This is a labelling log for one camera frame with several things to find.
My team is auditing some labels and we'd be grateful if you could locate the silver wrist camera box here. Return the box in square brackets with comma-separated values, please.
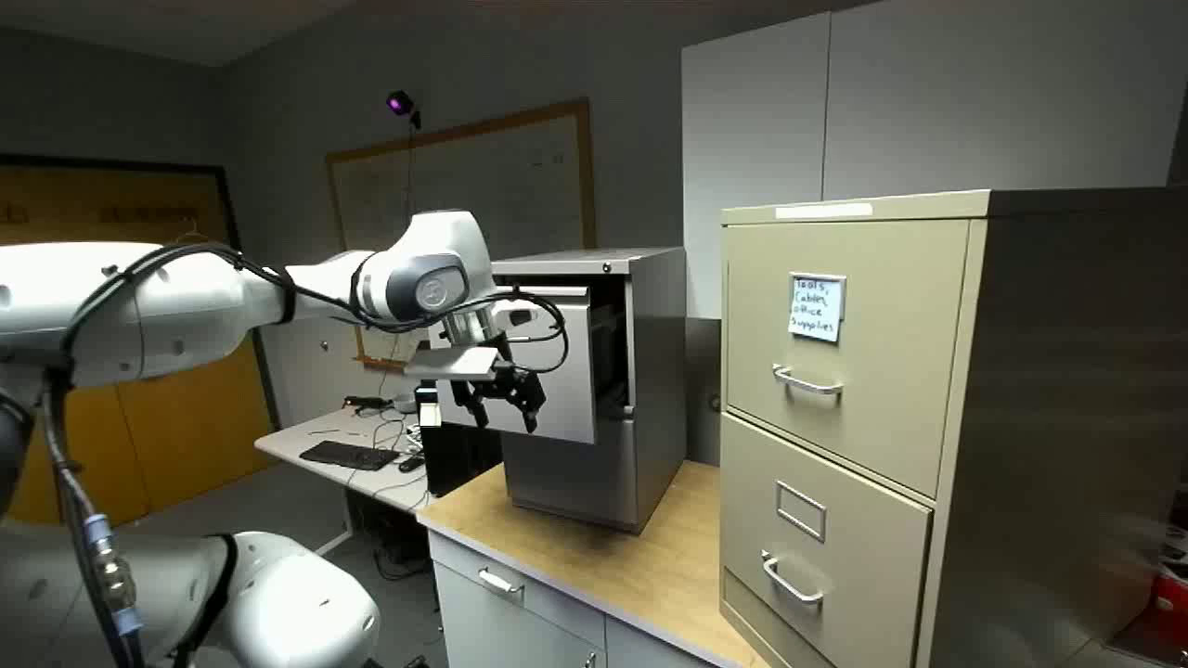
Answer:
[409, 342, 508, 380]

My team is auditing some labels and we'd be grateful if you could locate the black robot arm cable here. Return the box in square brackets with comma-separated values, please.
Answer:
[42, 237, 375, 668]

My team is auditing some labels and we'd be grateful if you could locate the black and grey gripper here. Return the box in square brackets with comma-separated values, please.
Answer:
[447, 294, 572, 437]

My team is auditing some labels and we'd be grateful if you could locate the small grey metal file cabinet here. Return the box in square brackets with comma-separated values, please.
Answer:
[489, 244, 692, 536]

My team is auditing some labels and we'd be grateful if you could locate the yellow wooden door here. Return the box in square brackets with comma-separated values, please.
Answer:
[0, 153, 282, 525]

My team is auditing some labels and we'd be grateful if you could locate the wood top white cabinet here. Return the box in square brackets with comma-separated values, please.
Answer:
[417, 460, 773, 668]

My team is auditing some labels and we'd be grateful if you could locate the silver drawer handle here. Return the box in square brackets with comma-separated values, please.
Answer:
[756, 550, 829, 613]
[768, 359, 849, 404]

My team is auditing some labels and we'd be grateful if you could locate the light grey office desk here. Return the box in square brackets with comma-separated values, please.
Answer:
[252, 404, 439, 520]

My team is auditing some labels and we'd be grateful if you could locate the beige drawer with paper label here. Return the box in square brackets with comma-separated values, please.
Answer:
[721, 218, 976, 502]

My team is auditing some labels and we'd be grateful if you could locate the beige drawer with empty label holder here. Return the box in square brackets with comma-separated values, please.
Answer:
[716, 411, 937, 668]

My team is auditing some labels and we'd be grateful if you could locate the large beige file cabinet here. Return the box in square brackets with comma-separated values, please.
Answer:
[716, 185, 1188, 668]

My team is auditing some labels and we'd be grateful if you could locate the grey file cabinet drawer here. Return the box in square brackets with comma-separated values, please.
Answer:
[432, 281, 630, 448]

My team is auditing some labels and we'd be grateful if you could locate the black camera with purple light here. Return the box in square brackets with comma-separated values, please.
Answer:
[381, 86, 428, 128]

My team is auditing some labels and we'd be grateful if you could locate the small silver cabinet handle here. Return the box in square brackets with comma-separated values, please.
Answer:
[475, 564, 527, 603]

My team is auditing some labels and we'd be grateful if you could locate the white paper label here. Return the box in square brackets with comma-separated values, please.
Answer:
[784, 268, 849, 347]

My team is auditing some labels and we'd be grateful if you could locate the black keyboard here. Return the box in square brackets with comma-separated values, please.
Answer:
[298, 437, 405, 474]

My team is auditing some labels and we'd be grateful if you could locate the red object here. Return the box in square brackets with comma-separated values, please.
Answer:
[1142, 554, 1188, 659]

